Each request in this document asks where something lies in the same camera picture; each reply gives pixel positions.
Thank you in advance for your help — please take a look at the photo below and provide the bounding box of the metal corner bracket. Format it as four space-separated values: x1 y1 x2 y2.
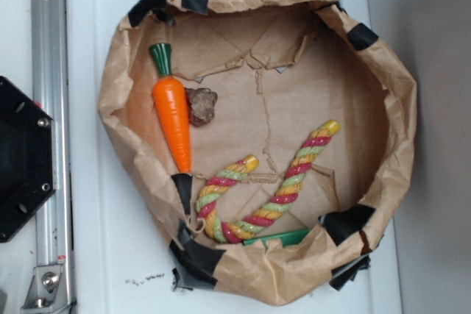
21 265 68 313

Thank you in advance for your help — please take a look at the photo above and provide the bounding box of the brown paper bag tray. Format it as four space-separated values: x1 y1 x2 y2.
98 0 417 306

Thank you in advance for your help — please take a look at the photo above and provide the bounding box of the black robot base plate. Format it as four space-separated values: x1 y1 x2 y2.
1 76 55 243

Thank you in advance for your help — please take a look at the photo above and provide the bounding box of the orange plastic toy carrot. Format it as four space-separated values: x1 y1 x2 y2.
149 43 191 173

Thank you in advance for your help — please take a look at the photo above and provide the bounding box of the multicolour twisted rope toy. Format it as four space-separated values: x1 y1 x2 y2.
195 120 340 244

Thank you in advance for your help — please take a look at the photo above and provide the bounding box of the aluminium extrusion rail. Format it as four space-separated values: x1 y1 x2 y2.
32 0 77 313

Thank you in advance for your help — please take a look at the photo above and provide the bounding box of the brown rock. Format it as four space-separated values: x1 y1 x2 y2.
185 88 218 126

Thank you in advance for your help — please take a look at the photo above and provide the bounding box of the green plastic piece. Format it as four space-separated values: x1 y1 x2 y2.
243 229 310 247

